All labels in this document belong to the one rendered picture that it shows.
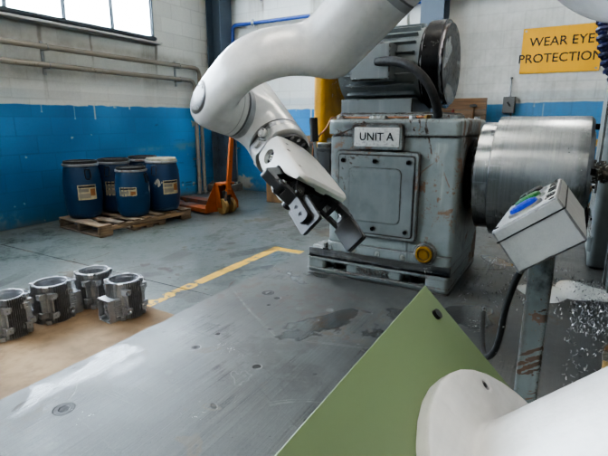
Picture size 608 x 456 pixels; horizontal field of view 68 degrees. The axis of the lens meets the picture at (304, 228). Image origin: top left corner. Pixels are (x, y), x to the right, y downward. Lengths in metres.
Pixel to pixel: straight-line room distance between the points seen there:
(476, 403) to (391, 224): 0.69
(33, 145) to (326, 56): 5.49
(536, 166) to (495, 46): 5.42
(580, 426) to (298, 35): 0.52
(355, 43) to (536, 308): 0.39
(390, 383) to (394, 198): 0.72
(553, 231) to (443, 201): 0.48
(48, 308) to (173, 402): 2.05
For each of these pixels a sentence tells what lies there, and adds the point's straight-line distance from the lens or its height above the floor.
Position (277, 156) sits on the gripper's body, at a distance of 0.59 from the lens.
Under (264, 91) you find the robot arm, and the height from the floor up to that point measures 1.20.
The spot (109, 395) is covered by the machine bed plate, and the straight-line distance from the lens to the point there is 0.69.
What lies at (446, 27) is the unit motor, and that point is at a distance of 1.06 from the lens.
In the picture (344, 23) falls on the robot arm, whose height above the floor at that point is 1.27.
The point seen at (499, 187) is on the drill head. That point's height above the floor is 1.03.
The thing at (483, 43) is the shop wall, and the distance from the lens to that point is 6.35.
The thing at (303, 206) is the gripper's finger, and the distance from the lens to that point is 0.52.
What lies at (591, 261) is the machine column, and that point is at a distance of 1.32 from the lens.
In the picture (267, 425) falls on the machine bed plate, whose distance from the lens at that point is 0.59.
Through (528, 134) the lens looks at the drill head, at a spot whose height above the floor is 1.13.
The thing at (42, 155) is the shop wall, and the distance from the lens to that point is 6.03.
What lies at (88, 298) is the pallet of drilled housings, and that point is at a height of 0.22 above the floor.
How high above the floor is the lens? 1.16
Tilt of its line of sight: 13 degrees down
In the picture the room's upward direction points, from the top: straight up
